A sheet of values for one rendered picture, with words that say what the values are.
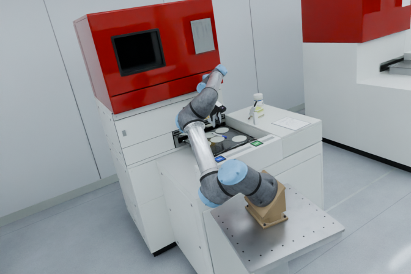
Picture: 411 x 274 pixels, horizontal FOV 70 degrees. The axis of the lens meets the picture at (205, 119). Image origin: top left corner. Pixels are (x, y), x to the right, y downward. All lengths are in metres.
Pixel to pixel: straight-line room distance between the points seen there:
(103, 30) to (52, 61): 1.57
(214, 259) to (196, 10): 1.54
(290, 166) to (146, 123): 0.98
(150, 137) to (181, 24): 0.77
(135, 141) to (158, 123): 0.20
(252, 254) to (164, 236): 1.27
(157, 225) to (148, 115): 0.86
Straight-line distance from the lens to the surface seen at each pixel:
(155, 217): 2.32
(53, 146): 3.51
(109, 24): 1.84
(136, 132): 2.01
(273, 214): 1.36
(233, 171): 1.21
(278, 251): 1.28
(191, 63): 2.02
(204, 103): 1.44
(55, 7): 3.36
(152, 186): 2.19
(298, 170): 2.01
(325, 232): 1.36
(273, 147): 1.78
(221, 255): 1.89
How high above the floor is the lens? 1.72
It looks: 20 degrees down
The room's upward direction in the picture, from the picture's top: 9 degrees counter-clockwise
